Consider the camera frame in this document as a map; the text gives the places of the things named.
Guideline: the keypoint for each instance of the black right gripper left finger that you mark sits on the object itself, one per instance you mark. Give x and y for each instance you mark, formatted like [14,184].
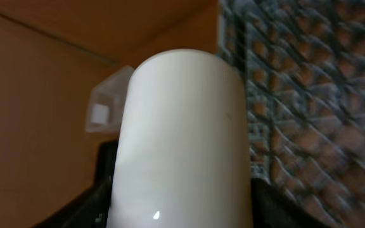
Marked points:
[90,209]

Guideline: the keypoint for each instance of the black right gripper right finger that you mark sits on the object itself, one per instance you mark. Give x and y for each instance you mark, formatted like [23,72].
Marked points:
[273,210]

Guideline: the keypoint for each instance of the white ceramic mug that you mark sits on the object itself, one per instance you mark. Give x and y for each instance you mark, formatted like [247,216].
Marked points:
[183,157]

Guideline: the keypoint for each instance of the clear plastic waste bin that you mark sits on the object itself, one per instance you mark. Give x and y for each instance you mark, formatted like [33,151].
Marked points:
[106,103]

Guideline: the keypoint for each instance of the grey plastic dishwasher rack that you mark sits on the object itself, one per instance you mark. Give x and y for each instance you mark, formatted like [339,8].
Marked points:
[303,65]

